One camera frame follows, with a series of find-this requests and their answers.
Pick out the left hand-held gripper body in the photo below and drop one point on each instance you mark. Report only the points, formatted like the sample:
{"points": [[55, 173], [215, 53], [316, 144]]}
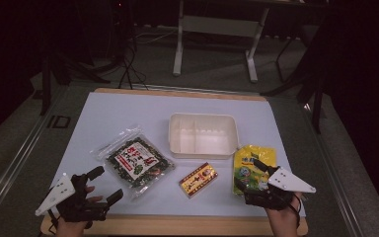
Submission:
{"points": [[59, 192]]}

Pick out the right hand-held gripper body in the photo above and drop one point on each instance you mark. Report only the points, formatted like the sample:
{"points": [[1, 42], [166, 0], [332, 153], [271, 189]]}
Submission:
{"points": [[289, 181]]}

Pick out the yellow spouted pouch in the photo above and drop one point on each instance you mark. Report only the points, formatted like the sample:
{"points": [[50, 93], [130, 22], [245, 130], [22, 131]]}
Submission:
{"points": [[248, 158]]}

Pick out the clear dried seaweed packet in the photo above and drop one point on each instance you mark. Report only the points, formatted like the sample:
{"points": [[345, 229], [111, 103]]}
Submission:
{"points": [[136, 161]]}

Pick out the white divided plastic box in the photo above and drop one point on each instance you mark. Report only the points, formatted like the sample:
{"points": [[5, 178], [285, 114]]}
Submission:
{"points": [[204, 141]]}

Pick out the person's left hand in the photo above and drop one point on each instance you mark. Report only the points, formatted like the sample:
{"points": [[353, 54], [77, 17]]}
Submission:
{"points": [[72, 229]]}

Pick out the person's right hand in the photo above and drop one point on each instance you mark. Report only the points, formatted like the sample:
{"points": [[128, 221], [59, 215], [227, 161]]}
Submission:
{"points": [[284, 222]]}

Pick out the red and yellow small packet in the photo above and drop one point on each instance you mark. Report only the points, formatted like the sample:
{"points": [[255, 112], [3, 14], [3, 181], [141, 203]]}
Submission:
{"points": [[198, 179]]}

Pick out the wooden table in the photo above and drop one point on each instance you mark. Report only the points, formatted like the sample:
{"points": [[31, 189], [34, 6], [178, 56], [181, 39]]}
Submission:
{"points": [[177, 225]]}

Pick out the white table mat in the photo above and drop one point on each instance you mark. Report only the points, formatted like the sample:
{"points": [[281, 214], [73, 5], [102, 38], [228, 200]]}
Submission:
{"points": [[128, 112]]}

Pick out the black stand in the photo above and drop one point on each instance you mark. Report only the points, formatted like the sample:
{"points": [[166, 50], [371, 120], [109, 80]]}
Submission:
{"points": [[46, 85], [316, 108]]}

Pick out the metal floor rail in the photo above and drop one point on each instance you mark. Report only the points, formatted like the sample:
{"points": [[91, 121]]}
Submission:
{"points": [[16, 161], [337, 184]]}

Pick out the white metal desk frame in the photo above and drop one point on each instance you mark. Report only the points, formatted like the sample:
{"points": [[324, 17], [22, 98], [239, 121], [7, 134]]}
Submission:
{"points": [[220, 26]]}

